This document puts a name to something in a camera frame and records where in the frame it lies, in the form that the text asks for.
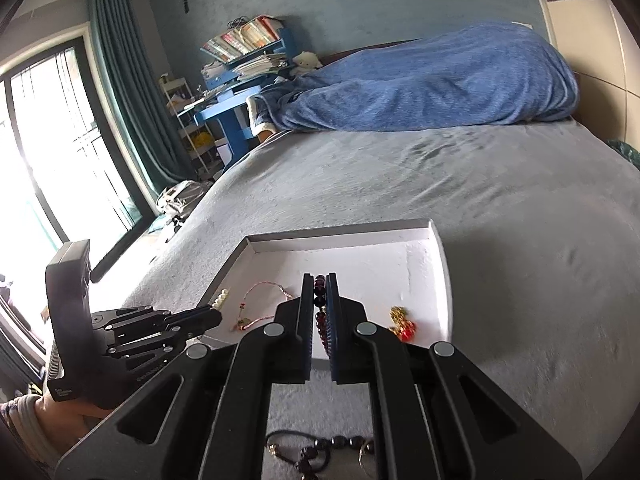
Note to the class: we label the teal curtain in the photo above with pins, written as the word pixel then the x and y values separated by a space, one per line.
pixel 135 85

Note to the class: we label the white cardboard tray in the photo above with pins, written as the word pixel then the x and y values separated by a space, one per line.
pixel 370 270

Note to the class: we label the beige wardrobe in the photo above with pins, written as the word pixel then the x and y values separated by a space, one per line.
pixel 590 35

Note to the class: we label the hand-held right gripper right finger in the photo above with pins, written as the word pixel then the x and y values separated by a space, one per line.
pixel 334 340

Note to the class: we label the dark green cloth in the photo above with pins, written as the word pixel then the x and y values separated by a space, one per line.
pixel 627 152

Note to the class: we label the white trolley shelf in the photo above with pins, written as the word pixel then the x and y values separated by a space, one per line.
pixel 175 91

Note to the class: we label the white plush toy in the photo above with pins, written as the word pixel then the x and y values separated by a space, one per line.
pixel 306 62

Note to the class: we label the white bag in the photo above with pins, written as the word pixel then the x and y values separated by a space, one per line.
pixel 175 200

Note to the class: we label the black framed glass door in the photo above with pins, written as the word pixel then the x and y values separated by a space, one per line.
pixel 50 135

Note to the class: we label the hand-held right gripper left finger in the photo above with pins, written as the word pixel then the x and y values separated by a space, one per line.
pixel 308 340

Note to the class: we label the blue fleece blanket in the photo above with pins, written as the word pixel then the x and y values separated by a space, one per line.
pixel 425 80

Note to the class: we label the blue desk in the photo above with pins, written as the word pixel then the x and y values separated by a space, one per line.
pixel 235 125

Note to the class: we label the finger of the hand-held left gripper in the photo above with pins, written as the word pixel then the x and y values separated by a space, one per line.
pixel 150 345
pixel 150 316

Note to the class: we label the stack of papers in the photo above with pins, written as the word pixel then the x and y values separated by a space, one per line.
pixel 260 65

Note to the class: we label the row of books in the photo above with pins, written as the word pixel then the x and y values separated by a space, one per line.
pixel 240 40

